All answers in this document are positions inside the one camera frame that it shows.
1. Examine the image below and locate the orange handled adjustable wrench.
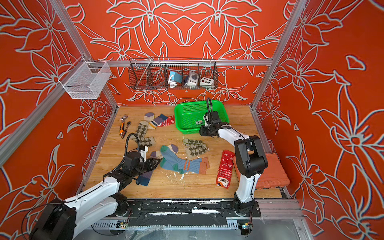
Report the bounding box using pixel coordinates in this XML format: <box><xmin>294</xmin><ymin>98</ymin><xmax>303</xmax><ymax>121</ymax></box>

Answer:
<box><xmin>119</xmin><ymin>115</ymin><xmax>128</xmax><ymax>136</ymax></box>

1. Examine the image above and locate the green plastic basket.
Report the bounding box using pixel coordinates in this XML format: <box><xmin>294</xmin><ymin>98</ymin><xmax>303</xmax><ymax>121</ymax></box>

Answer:
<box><xmin>175</xmin><ymin>98</ymin><xmax>236</xmax><ymax>139</ymax></box>

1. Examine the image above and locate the teal box in basket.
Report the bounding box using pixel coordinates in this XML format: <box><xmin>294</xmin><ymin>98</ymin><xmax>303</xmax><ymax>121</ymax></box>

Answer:
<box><xmin>168</xmin><ymin>71</ymin><xmax>183</xmax><ymax>84</ymax></box>

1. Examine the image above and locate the blue striped sock orange cuff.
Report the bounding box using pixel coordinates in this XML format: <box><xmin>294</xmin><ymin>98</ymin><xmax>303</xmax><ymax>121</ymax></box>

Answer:
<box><xmin>160</xmin><ymin>146</ymin><xmax>187</xmax><ymax>174</ymax></box>

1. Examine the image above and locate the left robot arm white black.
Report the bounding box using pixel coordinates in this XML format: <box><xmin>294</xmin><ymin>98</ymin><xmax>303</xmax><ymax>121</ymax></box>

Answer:
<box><xmin>29</xmin><ymin>151</ymin><xmax>160</xmax><ymax>240</ymax></box>

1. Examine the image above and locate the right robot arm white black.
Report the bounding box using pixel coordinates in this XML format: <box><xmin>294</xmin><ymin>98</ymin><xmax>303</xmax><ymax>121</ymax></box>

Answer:
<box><xmin>199</xmin><ymin>111</ymin><xmax>268</xmax><ymax>216</ymax></box>

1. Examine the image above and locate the orange plastic tool case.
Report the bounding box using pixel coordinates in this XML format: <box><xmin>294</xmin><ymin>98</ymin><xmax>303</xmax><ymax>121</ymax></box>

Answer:
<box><xmin>233</xmin><ymin>152</ymin><xmax>291</xmax><ymax>190</ymax></box>

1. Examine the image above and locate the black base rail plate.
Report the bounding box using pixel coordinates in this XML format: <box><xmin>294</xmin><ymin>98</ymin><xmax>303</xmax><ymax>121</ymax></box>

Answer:
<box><xmin>103</xmin><ymin>199</ymin><xmax>261</xmax><ymax>230</ymax></box>

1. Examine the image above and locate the white device with dial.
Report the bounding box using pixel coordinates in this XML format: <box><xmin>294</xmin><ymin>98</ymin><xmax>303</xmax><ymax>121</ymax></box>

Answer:
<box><xmin>184</xmin><ymin>72</ymin><xmax>200</xmax><ymax>87</ymax></box>

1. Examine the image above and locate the clear acrylic wall box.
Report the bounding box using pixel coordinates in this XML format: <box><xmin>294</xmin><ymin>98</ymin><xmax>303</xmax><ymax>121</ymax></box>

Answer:
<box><xmin>60</xmin><ymin>62</ymin><xmax>112</xmax><ymax>100</ymax></box>

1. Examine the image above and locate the brown argyle sock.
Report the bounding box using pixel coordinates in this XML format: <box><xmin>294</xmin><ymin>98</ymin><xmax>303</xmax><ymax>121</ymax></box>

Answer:
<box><xmin>137</xmin><ymin>113</ymin><xmax>156</xmax><ymax>147</ymax></box>
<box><xmin>183</xmin><ymin>139</ymin><xmax>209</xmax><ymax>159</ymax></box>

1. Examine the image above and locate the red christmas sock near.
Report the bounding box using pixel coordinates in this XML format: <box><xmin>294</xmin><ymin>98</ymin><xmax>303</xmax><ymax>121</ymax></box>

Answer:
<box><xmin>216</xmin><ymin>150</ymin><xmax>235</xmax><ymax>189</ymax></box>

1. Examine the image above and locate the red black ratchet wrench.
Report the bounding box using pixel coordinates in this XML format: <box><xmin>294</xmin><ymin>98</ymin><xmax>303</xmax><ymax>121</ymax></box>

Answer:
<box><xmin>121</xmin><ymin>121</ymin><xmax>131</xmax><ymax>139</ymax></box>

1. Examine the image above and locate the white box with dots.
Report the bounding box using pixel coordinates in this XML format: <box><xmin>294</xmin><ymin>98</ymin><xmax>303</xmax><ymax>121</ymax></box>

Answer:
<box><xmin>200</xmin><ymin>77</ymin><xmax>214</xmax><ymax>88</ymax></box>

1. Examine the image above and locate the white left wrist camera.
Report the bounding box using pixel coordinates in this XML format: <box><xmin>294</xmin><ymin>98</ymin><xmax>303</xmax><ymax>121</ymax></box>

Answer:
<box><xmin>139</xmin><ymin>146</ymin><xmax>149</xmax><ymax>162</ymax></box>

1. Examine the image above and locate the red snowflake sock far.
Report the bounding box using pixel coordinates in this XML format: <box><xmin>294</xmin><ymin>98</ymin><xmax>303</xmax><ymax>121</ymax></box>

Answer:
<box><xmin>159</xmin><ymin>116</ymin><xmax>175</xmax><ymax>127</ymax></box>

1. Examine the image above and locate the cream striped sock purple toe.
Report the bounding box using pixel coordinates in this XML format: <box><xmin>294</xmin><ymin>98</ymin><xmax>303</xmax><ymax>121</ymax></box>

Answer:
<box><xmin>136</xmin><ymin>144</ymin><xmax>179</xmax><ymax>187</ymax></box>

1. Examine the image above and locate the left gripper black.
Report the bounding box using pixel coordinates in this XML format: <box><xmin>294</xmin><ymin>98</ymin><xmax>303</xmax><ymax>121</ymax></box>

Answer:
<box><xmin>131</xmin><ymin>157</ymin><xmax>161</xmax><ymax>179</ymax></box>

